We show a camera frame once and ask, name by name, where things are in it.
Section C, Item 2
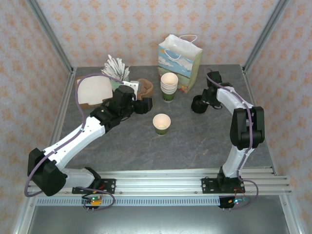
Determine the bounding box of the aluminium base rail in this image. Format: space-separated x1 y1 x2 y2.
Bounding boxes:
25 167 292 195

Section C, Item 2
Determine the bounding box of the paper cup with white rim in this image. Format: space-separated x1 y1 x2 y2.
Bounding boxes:
160 72 179 86

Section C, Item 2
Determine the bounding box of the aluminium side rail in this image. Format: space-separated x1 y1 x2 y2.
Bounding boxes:
240 64 279 176
39 67 77 176

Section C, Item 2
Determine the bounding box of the aluminium frame post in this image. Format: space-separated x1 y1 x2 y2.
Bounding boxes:
25 0 74 74
243 0 291 71

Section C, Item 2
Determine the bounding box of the black cup lid stack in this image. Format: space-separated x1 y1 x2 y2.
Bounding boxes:
191 98 208 115

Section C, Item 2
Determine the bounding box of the landscape print paper gift bag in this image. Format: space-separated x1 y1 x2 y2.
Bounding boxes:
157 34 203 94

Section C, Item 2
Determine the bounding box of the grey slotted cable duct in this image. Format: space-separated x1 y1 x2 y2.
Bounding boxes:
36 196 220 207

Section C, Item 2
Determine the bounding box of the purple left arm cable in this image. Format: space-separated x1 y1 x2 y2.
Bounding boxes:
24 73 125 212

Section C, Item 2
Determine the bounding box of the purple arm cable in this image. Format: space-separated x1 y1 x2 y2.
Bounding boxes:
24 73 125 212
206 72 259 211

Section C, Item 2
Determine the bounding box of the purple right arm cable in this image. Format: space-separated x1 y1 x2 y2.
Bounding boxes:
206 72 259 211

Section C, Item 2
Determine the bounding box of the nested green paper cup stack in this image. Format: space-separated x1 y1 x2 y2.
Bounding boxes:
160 82 178 103

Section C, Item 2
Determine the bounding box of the grey metal base panel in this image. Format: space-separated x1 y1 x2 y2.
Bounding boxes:
24 205 299 234

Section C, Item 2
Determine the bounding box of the white paper stick packet bundle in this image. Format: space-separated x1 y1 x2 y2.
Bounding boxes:
101 55 131 82

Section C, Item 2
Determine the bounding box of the green paper coffee cup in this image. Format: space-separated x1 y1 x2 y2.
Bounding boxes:
152 113 171 136

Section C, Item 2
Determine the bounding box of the brown cardboard tray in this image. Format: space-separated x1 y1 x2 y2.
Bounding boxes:
74 76 115 110

